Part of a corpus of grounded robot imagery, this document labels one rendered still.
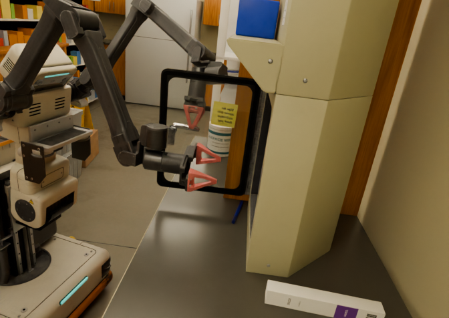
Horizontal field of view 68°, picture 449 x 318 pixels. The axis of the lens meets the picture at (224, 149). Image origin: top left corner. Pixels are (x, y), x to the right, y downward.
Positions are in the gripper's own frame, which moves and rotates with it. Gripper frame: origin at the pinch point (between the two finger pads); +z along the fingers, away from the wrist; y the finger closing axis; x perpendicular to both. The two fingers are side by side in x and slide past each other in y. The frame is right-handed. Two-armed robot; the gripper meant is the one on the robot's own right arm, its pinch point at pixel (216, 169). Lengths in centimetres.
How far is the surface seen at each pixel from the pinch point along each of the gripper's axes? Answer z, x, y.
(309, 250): 28.0, 13.0, -11.7
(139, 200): -70, 155, 129
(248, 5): 2.1, -39.4, 17.1
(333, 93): 22.7, -29.6, -5.2
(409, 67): 54, -25, 33
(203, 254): 0.2, 18.8, -14.3
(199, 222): -3.2, 22.7, 0.4
